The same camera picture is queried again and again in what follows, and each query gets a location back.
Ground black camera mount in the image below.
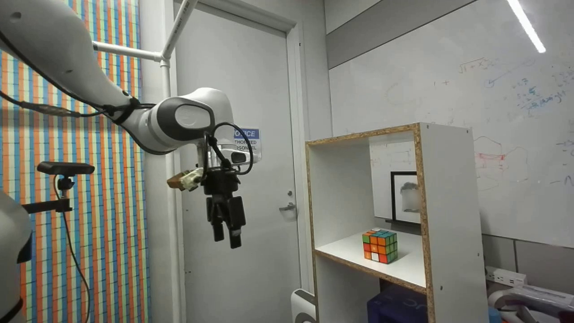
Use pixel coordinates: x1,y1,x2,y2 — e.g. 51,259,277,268
21,174,76,216

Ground black stereo camera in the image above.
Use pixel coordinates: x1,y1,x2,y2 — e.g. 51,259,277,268
35,160,96,178

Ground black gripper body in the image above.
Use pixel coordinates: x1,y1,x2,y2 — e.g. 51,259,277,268
202,169,247,234

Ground horizontal white metal pipe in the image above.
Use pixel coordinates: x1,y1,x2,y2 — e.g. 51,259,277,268
91,40,166,65

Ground white door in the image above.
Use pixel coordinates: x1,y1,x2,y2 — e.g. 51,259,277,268
173,4,308,323

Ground silver door handle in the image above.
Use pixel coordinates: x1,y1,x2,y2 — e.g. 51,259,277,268
277,201,299,221

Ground multicoloured striped wall panel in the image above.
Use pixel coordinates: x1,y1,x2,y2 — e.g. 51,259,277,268
0,0,150,323

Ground white whiteboard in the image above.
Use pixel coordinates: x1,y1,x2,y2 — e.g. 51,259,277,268
324,0,574,252

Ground white rounded appliance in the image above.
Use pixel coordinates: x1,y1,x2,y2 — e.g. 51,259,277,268
288,287,319,323

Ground white particle board shelf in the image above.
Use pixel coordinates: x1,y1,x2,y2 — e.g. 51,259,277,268
302,122,491,323

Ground black camera cable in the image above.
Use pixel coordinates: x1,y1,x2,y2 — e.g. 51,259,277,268
53,178,94,323

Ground dark blue storage bin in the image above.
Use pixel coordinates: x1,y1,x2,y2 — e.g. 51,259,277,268
365,286,430,323

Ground white small box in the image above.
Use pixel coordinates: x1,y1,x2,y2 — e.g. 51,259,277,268
484,266,529,289

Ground blue white notice sign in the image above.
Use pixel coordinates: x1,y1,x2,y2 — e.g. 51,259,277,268
231,128,263,162

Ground black looped gripper cable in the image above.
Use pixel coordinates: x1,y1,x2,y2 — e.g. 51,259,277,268
202,121,256,180

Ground diagonal white metal pipe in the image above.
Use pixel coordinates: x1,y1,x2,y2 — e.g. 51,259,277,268
159,0,198,63

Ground black framed portrait picture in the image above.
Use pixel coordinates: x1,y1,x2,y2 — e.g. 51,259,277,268
389,171,423,226

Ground multicoloured rubik's cube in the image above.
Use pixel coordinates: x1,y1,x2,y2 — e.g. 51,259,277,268
360,228,399,266

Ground grey white machine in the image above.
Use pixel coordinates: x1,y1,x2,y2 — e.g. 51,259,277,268
485,282,574,323

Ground beige wrist camera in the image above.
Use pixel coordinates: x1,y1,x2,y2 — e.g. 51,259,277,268
164,167,206,194

